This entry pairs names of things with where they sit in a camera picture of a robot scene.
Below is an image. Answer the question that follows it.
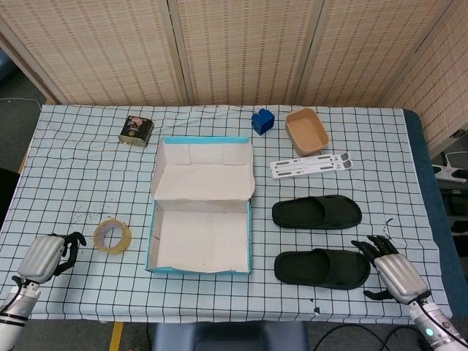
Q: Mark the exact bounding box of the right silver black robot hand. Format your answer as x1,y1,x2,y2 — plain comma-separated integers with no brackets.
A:
350,235,432,305

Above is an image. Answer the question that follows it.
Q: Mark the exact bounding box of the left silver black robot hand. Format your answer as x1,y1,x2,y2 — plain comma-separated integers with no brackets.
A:
17,231,88,285

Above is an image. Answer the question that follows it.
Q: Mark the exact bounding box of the black rubber slipper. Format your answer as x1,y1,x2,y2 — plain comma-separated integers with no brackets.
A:
273,248,371,291
271,195,363,230

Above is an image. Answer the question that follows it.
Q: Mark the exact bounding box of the teal white cardboard shoe box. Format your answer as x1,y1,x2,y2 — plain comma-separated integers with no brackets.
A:
146,136,257,274

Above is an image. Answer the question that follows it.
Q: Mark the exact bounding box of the yellowish packing tape roll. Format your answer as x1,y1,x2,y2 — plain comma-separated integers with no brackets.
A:
93,219,133,255

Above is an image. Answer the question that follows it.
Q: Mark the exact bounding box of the light blue checked tablecloth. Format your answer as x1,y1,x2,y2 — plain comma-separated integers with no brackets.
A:
0,104,454,325

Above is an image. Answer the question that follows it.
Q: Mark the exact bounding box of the white floor stand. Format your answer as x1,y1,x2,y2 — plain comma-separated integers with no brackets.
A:
431,149,468,184

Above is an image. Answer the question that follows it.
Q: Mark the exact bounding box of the white perforated flat strip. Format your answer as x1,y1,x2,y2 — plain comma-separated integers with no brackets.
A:
269,152,351,172
271,158,355,180

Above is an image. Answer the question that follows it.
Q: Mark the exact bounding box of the black food tin can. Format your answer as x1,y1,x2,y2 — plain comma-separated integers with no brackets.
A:
118,116,154,148

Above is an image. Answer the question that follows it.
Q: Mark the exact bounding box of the brown paper food tray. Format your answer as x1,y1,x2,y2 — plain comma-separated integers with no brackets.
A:
284,107,330,157

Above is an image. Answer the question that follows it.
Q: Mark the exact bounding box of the blue grey chair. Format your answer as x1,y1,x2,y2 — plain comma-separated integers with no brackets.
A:
151,321,310,351

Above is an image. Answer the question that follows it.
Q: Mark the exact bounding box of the blue toy block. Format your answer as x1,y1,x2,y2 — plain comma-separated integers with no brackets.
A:
251,107,276,136

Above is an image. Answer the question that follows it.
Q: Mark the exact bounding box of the beige woven folding screen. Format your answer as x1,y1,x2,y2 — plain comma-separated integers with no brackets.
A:
0,0,468,158

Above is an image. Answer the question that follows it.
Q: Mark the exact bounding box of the black floor cable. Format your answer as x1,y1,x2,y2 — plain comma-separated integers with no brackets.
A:
314,323,421,351

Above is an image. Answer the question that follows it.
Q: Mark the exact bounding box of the white floor cable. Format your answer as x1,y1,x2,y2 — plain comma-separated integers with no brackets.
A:
0,97,42,110

